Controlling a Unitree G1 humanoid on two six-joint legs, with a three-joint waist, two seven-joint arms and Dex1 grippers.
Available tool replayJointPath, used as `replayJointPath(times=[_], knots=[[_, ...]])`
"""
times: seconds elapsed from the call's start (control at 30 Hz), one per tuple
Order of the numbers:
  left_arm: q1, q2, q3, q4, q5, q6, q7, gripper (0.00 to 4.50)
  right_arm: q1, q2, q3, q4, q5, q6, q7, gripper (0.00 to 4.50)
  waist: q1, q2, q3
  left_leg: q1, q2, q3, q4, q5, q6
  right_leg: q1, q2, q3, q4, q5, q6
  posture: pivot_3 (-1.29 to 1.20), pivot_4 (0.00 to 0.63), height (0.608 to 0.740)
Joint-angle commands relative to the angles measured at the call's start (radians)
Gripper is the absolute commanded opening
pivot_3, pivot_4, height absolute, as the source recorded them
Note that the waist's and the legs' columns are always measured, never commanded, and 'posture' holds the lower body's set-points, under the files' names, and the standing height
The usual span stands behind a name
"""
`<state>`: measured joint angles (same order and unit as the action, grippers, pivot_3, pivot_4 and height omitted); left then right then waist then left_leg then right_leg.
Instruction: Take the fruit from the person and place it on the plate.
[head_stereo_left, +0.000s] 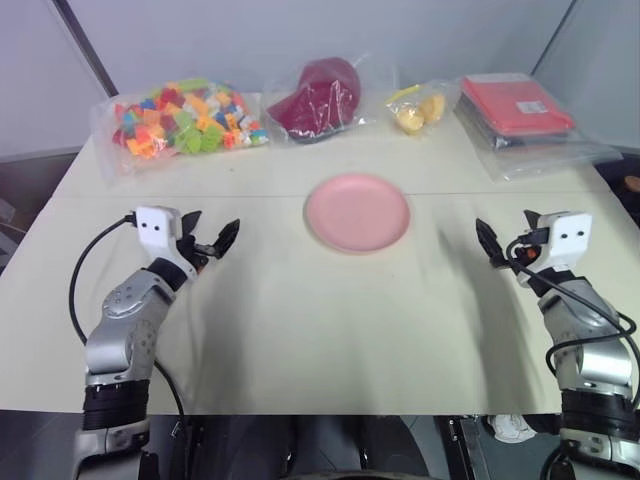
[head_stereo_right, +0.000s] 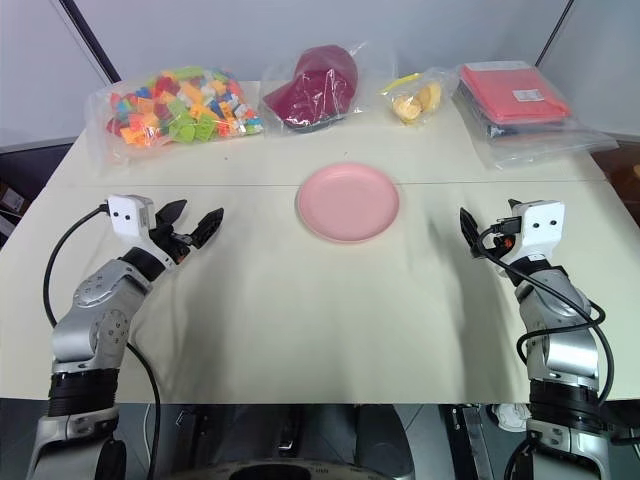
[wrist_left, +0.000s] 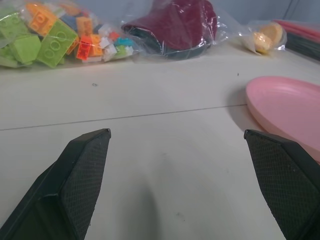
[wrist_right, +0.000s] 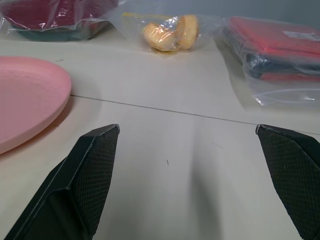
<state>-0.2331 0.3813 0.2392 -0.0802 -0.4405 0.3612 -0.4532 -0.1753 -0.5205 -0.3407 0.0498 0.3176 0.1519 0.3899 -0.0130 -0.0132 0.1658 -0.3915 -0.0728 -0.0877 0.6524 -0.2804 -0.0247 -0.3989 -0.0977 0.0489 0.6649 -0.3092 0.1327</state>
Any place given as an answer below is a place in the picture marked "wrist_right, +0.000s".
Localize pink plate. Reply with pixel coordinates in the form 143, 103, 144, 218
0, 56, 73, 155

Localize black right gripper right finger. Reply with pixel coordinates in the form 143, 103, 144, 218
255, 124, 320, 240

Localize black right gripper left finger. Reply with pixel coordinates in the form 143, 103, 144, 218
4, 123, 121, 240

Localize bagged stack of coloured bowls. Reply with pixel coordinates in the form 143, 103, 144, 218
0, 0, 123, 42

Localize bagged bread slices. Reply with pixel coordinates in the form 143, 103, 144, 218
106, 11, 227, 53

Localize bagged red and black pads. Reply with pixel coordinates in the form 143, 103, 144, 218
214, 16, 320, 107

